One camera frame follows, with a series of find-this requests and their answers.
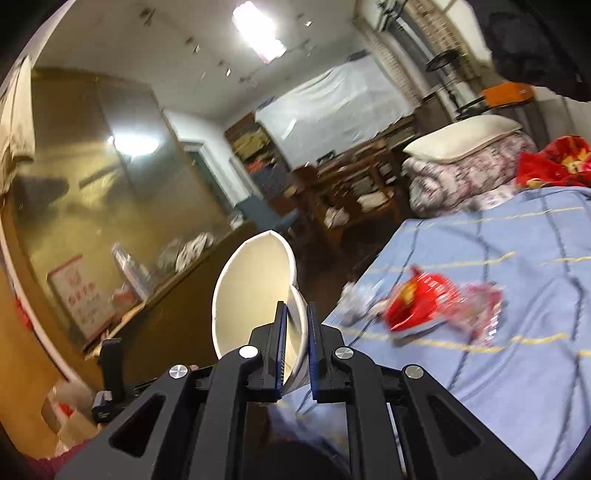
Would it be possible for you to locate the beige checked curtain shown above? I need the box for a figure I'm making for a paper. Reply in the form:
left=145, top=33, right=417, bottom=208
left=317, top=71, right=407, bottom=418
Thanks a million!
left=365, top=28, right=421, bottom=107
left=406, top=0, right=490, bottom=79

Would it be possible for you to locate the white plastic bag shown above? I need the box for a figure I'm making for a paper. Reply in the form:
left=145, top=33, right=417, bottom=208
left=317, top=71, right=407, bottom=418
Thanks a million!
left=41, top=378, right=107, bottom=453

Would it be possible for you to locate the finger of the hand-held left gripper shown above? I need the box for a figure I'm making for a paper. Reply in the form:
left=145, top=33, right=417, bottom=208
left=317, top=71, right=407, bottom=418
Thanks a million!
left=91, top=338, right=153, bottom=424

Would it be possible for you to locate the ceiling tube light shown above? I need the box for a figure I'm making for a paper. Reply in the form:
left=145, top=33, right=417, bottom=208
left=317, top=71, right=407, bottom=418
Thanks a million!
left=231, top=0, right=287, bottom=63

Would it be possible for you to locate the beige hanging cloth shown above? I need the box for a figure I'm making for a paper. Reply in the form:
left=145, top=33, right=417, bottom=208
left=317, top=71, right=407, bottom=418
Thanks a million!
left=0, top=55, right=38, bottom=162

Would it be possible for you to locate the beige crumpled cloth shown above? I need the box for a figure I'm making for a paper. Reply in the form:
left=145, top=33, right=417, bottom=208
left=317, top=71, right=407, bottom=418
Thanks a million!
left=157, top=231, right=215, bottom=273

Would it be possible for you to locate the cream pillow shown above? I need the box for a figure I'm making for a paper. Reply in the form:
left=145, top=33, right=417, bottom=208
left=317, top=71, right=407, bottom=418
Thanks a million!
left=403, top=114, right=525, bottom=163

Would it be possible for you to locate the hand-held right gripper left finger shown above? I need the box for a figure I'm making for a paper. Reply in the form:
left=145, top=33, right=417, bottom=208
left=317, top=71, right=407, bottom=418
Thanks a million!
left=55, top=300, right=291, bottom=480

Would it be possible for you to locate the blue striped blanket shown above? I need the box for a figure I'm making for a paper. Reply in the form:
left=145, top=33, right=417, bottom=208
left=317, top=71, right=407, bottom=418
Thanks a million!
left=268, top=187, right=591, bottom=480

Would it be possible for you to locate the orange box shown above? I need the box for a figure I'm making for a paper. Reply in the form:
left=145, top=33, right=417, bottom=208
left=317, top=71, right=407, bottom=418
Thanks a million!
left=482, top=82, right=534, bottom=109

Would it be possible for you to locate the black round stand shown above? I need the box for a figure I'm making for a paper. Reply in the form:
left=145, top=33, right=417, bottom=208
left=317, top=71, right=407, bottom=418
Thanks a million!
left=425, top=50, right=467, bottom=116

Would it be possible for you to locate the clear red printed wrapper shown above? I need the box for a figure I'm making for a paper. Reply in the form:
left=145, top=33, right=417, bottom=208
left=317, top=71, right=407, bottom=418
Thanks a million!
left=457, top=282, right=505, bottom=348

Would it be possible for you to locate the wooden desk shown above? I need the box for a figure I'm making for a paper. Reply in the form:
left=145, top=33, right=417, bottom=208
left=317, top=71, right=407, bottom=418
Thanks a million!
left=318, top=120, right=419, bottom=185

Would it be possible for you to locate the red printed framed notice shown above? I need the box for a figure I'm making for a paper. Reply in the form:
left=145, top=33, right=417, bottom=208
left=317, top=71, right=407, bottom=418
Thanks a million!
left=46, top=254, right=118, bottom=340

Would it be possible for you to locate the person's left forearm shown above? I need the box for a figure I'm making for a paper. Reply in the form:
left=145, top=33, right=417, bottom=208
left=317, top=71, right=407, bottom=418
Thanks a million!
left=23, top=438, right=102, bottom=480

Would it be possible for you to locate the red snack bag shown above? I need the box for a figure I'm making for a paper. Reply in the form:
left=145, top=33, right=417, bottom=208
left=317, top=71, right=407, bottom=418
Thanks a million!
left=382, top=265, right=467, bottom=334

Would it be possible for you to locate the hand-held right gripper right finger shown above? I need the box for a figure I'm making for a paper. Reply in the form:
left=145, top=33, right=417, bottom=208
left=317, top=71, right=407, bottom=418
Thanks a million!
left=306, top=302, right=539, bottom=480

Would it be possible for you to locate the blue upholstered chair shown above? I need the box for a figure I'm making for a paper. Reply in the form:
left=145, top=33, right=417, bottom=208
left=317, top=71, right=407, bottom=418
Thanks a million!
left=233, top=194, right=300, bottom=241

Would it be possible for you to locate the folded floral quilt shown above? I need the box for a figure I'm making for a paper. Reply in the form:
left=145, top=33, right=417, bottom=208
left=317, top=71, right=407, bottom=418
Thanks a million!
left=401, top=131, right=539, bottom=217

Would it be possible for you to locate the glass display cabinet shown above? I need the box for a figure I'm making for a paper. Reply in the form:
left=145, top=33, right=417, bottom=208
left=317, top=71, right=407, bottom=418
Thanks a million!
left=0, top=65, right=259, bottom=352

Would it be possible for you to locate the brown wooden cabinet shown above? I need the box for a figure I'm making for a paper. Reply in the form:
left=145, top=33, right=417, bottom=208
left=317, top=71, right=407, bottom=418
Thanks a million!
left=83, top=220, right=259, bottom=398

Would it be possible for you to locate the white cloth cover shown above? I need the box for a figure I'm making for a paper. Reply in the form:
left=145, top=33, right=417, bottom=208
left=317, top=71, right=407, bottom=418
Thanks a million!
left=255, top=58, right=416, bottom=158

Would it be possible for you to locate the carved wooden armchair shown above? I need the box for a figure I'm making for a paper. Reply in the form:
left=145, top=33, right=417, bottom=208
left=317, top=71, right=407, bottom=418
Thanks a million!
left=288, top=161, right=402, bottom=245

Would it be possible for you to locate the white paper noodle bowl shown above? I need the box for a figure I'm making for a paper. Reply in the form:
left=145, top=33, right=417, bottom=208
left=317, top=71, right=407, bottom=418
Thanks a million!
left=211, top=229, right=311, bottom=398

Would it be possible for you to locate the red patterned blanket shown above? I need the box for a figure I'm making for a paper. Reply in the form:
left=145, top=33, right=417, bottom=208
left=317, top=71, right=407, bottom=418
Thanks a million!
left=515, top=135, right=591, bottom=189

